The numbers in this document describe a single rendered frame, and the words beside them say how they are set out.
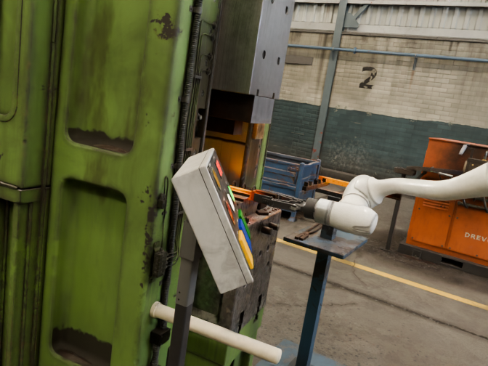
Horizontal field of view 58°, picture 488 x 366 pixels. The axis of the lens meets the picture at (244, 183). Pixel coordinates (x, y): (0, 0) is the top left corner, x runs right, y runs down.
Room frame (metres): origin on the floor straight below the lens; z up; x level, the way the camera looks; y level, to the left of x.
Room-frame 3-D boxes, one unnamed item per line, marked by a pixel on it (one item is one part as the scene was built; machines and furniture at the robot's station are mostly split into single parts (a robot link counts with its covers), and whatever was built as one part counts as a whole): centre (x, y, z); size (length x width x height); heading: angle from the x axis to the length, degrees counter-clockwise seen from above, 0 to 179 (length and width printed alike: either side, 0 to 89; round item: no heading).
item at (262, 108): (1.70, 0.16, 1.32); 0.42 x 0.20 x 0.10; 68
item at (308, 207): (1.57, -0.23, 1.00); 0.09 x 0.08 x 0.07; 68
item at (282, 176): (5.72, -0.28, 0.36); 1.20 x 0.80 x 0.72; 66
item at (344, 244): (2.09, -0.45, 0.74); 0.40 x 0.30 x 0.02; 151
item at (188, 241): (1.08, 0.08, 1.00); 0.13 x 0.11 x 0.14; 158
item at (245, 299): (1.76, 0.15, 0.69); 0.56 x 0.38 x 0.45; 68
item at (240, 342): (1.27, 0.02, 0.62); 0.44 x 0.05 x 0.05; 68
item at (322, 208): (1.54, -0.30, 1.00); 0.09 x 0.06 x 0.09; 158
